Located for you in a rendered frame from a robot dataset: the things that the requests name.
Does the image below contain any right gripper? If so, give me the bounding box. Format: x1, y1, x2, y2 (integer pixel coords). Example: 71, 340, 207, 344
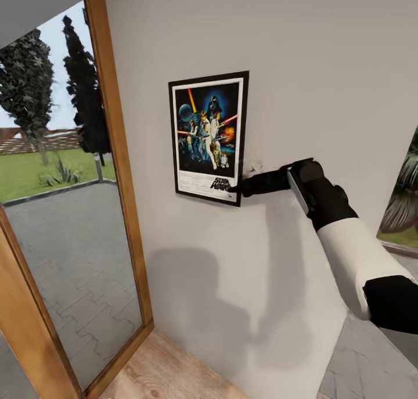
227, 172, 274, 197

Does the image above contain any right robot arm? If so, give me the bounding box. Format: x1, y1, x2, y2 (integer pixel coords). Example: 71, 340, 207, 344
227, 157, 418, 369

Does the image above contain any poster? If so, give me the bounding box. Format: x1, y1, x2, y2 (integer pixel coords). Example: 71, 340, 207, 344
168, 71, 250, 207

